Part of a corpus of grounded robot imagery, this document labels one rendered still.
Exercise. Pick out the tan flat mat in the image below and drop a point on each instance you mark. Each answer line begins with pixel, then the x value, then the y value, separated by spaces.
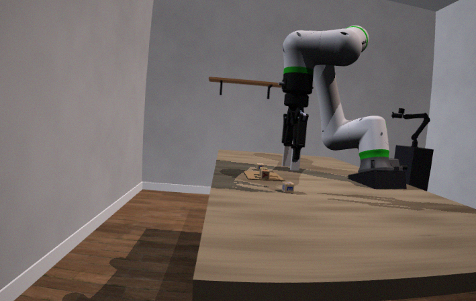
pixel 255 176

